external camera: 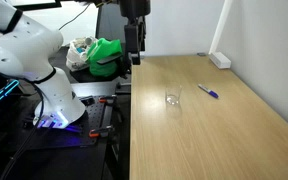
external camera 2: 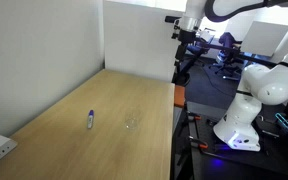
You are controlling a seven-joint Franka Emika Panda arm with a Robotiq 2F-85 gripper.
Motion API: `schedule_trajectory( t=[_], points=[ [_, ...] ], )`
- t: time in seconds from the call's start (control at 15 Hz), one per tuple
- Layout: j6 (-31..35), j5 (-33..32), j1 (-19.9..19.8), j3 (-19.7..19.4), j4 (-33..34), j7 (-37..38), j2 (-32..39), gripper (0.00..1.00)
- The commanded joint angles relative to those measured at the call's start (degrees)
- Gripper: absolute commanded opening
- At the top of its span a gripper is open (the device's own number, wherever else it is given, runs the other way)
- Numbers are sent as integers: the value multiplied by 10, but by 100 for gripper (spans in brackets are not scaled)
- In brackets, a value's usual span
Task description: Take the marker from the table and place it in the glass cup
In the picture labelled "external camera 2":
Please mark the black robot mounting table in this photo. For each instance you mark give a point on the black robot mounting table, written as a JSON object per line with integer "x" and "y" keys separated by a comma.
{"x": 224, "y": 166}

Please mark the black camera stand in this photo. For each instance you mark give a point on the black camera stand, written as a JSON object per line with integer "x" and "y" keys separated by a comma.
{"x": 230, "y": 50}

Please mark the grey marker with blue cap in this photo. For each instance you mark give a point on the grey marker with blue cap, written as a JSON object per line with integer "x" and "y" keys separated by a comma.
{"x": 90, "y": 120}

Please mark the clear glass cup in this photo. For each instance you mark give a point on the clear glass cup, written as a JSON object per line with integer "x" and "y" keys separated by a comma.
{"x": 130, "y": 124}

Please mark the white angled board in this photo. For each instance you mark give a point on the white angled board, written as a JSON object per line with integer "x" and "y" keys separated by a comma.
{"x": 265, "y": 38}

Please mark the dark blue office chair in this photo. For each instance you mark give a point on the dark blue office chair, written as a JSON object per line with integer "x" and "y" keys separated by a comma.
{"x": 230, "y": 40}
{"x": 200, "y": 49}

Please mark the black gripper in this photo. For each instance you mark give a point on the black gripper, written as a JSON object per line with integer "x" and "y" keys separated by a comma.
{"x": 187, "y": 36}

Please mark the white partition panel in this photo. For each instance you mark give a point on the white partition panel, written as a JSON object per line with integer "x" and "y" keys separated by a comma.
{"x": 137, "y": 40}

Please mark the orange table edge pad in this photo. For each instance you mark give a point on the orange table edge pad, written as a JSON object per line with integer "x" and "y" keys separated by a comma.
{"x": 179, "y": 96}

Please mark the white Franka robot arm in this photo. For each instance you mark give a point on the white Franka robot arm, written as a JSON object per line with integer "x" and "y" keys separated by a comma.
{"x": 240, "y": 123}

